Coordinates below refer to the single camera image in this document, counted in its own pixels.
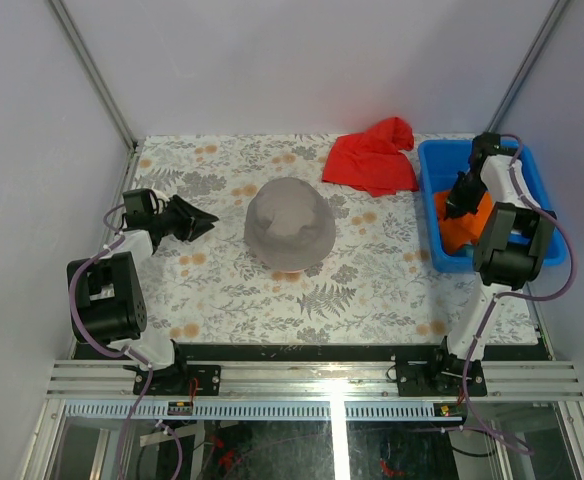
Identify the aluminium mounting rail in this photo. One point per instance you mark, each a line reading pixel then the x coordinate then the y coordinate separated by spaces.
pixel 509 381

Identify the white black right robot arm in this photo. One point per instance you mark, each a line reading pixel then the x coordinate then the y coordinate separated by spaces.
pixel 508 253

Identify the teal bucket hat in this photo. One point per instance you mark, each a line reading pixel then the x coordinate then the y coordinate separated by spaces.
pixel 467 248

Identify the white slotted cable duct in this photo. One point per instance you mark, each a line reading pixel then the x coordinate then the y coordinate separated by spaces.
pixel 268 410

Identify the aluminium corner frame post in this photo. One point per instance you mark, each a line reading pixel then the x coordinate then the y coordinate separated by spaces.
pixel 70 30

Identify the red cloth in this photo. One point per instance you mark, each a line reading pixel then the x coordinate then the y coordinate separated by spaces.
pixel 374 160

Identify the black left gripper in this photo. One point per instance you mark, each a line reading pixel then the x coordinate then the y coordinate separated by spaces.
pixel 187 213

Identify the orange hat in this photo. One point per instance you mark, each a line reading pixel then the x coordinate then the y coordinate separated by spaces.
pixel 456 233

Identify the blue plastic bin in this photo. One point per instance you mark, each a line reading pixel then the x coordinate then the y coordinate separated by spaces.
pixel 440 162

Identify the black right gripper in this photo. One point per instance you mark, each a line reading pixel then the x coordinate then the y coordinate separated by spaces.
pixel 455 206

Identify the grey bucket hat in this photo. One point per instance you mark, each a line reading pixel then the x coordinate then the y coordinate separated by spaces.
pixel 289 224

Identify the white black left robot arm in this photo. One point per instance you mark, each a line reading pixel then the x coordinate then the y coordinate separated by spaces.
pixel 107 307

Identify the right aluminium corner post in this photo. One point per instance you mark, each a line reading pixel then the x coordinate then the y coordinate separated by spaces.
pixel 538 45

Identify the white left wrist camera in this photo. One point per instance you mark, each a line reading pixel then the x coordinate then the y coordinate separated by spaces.
pixel 161 195

